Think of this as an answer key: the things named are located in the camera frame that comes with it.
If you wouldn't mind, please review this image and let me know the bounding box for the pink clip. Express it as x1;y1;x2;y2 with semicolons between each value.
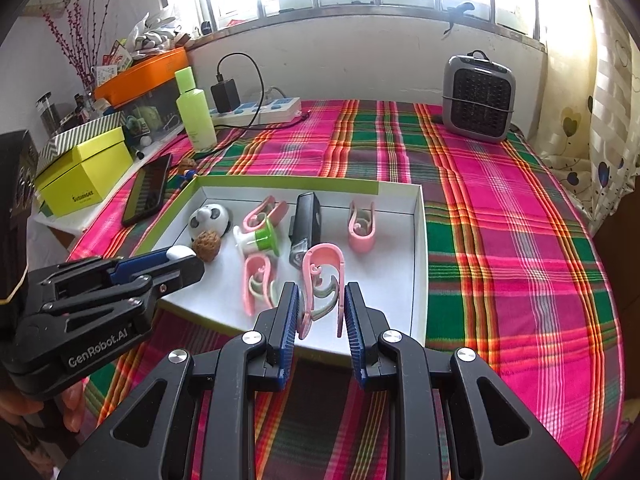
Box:
241;252;276;316
347;202;376;254
242;195;288;232
297;243;345;339

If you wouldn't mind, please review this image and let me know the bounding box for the person's left hand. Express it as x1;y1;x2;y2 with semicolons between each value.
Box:
0;379;88;432

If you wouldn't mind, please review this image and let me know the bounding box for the brown walnut in box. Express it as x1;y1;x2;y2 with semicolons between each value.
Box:
191;231;221;263

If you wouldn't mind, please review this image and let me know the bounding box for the white panda toy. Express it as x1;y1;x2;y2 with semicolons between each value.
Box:
188;204;231;242

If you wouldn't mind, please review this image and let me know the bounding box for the green white cardboard box tray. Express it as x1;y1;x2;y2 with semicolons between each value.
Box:
135;176;428;363

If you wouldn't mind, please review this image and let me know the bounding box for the black smartphone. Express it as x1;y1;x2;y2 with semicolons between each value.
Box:
120;154;172;228

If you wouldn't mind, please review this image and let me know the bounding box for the white green spool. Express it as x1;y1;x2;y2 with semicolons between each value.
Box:
232;219;280;258

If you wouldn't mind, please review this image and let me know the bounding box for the blue orange small toy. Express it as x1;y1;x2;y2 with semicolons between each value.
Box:
177;169;198;190

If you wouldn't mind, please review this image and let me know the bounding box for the brown walnut on cloth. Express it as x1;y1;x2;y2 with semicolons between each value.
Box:
178;157;198;174

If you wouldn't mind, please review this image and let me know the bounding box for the yellow cardboard box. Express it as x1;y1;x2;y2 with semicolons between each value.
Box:
35;127;132;218

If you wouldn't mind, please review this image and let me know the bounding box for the black bike light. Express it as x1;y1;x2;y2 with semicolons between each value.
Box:
288;192;321;269

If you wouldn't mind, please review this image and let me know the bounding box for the striped grey white box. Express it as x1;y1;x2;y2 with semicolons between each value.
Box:
37;112;125;174

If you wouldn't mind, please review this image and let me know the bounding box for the green lotion bottle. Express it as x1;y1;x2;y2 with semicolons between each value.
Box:
175;66;217;151

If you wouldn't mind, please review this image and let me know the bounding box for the orange-lidded clear container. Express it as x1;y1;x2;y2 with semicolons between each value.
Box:
94;48;189;136

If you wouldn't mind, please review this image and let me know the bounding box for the black speaker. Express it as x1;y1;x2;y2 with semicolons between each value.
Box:
0;130;38;306

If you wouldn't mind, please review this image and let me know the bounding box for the white power strip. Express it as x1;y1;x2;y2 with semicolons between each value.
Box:
210;98;302;127

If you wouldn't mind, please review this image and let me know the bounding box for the red twig decoration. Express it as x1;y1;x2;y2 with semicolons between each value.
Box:
38;0;112;90

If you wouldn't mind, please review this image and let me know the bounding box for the floral white curtain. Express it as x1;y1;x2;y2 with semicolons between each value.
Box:
532;0;639;233

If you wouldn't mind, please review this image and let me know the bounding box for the grey small heater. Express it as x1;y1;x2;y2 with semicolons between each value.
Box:
442;49;516;143

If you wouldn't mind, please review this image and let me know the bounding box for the black charger with cable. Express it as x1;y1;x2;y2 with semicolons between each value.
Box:
169;52;313;162

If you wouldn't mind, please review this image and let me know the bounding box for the black window handle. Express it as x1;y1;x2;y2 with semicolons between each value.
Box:
442;1;475;37

